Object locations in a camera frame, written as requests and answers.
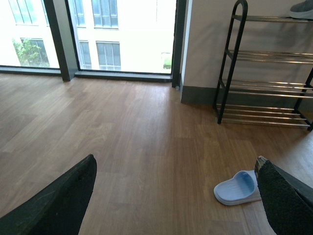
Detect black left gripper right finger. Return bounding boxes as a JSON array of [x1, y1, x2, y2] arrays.
[[254, 156, 313, 235]]

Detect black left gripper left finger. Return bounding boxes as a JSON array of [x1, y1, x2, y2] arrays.
[[0, 154, 97, 235]]

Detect black metal shoe rack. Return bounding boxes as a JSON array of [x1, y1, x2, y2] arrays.
[[213, 0, 313, 131]]

